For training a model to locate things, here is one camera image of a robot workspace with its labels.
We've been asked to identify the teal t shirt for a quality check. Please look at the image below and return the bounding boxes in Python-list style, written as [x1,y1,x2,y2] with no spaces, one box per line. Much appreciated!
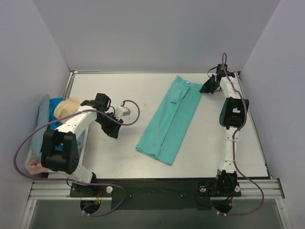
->
[136,76,202,166]

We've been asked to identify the light blue t shirt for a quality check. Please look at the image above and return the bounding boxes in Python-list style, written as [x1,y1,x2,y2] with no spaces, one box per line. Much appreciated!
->
[30,94,86,158]

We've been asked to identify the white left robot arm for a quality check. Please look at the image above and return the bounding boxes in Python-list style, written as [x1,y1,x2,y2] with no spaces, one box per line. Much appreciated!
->
[41,93,130,197]

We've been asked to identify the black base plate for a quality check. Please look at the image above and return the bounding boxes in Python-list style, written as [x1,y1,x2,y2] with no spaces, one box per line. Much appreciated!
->
[70,178,241,210]

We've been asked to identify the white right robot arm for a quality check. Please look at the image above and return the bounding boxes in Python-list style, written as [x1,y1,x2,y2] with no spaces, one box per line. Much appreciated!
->
[200,63,249,195]

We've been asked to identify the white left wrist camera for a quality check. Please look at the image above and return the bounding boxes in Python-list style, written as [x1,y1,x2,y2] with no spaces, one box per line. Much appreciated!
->
[114,102,131,119]

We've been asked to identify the pink t shirt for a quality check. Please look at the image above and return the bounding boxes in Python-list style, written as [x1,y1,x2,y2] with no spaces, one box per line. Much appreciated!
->
[26,155,58,175]

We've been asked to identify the aluminium frame rail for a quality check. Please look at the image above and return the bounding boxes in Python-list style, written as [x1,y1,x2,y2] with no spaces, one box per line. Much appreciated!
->
[28,179,285,200]

